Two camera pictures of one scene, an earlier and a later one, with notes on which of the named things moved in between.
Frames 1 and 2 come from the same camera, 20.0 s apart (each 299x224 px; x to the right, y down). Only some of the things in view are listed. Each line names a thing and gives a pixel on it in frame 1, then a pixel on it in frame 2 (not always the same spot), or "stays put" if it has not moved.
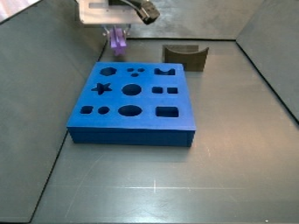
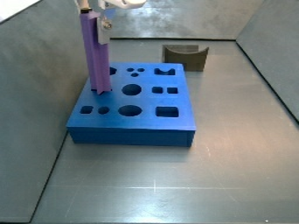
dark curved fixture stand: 187,54 stays put
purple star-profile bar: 118,41 to 98,52
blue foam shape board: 135,103 stays put
